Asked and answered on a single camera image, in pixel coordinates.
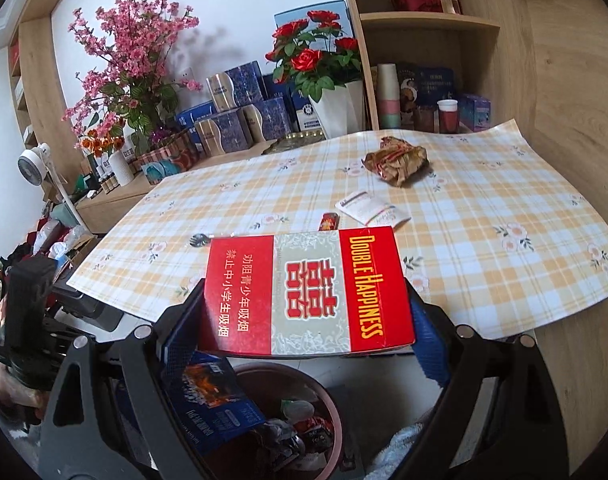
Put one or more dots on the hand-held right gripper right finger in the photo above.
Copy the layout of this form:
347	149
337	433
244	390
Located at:
431	345

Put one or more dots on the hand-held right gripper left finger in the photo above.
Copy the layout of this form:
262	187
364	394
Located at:
184	330

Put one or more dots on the dark blue packet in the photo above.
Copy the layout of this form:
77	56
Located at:
219	410

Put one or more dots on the maroon plastic basin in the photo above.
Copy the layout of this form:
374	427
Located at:
294	375

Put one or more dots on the red cigarette pack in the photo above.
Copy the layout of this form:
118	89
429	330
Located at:
304	290

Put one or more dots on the white paper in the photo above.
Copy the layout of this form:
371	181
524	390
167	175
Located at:
281	440

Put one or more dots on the person's left hand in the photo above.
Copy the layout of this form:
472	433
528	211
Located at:
9	382

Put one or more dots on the black stool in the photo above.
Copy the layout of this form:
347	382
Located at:
99	310

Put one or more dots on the person's grey fleece clothing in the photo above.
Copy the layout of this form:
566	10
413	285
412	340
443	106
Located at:
399	455

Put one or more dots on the wooden sideboard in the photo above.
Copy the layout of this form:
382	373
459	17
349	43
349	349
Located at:
114	205

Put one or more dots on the white desk fan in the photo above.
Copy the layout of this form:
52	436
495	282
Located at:
34	165

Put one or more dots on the row of small brown bottles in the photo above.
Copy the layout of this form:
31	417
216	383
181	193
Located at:
101	182

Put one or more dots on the white sachet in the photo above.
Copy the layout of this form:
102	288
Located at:
371	207

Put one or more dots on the yellow checked tablecloth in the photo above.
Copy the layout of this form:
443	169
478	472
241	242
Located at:
484	200

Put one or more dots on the red lighter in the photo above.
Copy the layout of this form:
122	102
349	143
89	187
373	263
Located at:
330	222

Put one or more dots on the white cylindrical vase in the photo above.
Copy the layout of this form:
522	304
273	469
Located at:
121	170

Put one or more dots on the orange artificial flowers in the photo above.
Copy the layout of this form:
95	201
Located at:
99	146

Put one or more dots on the wicker basket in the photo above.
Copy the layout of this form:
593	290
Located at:
169	160

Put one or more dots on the brown crumpled wrapper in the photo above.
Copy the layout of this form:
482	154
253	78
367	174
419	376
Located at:
396	160

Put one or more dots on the purple flowers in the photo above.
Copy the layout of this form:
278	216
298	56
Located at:
161	138

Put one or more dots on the gold blue gift box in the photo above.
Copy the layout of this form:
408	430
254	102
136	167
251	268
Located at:
234	85
269	120
224	132

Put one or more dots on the blue carton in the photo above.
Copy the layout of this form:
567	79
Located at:
194	115

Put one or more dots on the gold tray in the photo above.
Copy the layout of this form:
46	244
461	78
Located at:
294	142

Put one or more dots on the brown cup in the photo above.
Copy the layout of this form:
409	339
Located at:
425	120

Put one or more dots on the red cup white lid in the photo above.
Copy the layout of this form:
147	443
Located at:
447	117

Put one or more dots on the small blue box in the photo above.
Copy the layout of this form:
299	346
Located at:
474	112

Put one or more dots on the blue white box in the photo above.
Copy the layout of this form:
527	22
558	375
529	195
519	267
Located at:
306	115

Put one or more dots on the white angular vase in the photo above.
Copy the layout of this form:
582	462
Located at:
336	110

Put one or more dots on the stack of paper cups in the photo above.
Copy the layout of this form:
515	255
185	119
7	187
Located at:
388	95

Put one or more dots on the dark blue picture box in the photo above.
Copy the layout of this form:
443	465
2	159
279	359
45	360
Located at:
429	80

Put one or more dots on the pink blossom plant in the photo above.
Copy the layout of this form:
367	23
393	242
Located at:
129	50

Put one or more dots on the wooden shelf unit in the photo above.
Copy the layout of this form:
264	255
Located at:
484	60

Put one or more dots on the red rose bouquet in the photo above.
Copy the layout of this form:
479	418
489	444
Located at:
309	55

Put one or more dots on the large light blue box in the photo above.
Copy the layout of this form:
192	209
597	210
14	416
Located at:
294	17

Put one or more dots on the white wall socket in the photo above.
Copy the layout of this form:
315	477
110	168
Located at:
187	75

